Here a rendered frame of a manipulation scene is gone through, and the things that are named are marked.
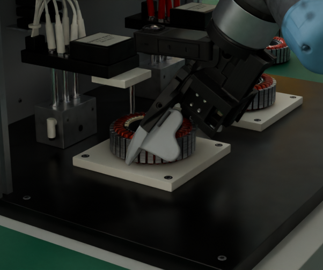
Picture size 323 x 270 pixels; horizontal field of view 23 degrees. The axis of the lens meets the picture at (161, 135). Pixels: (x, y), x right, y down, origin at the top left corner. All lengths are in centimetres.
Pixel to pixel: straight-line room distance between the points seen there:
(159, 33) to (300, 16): 25
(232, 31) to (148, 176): 21
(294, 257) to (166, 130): 22
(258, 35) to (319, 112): 37
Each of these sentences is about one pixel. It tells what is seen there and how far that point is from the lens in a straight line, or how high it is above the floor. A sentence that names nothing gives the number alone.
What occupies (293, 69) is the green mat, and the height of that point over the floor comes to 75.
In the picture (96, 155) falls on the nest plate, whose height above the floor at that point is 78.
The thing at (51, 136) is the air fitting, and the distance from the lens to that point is 106.
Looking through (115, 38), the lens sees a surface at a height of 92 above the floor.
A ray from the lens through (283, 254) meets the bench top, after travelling 85.
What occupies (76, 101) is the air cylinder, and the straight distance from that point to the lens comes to 108.
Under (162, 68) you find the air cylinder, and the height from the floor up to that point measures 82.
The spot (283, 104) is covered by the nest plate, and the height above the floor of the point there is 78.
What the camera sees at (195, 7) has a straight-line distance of 121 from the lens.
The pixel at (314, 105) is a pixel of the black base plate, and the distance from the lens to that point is 125.
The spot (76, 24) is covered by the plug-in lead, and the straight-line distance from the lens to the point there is 104.
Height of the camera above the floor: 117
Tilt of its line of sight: 21 degrees down
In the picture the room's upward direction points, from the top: straight up
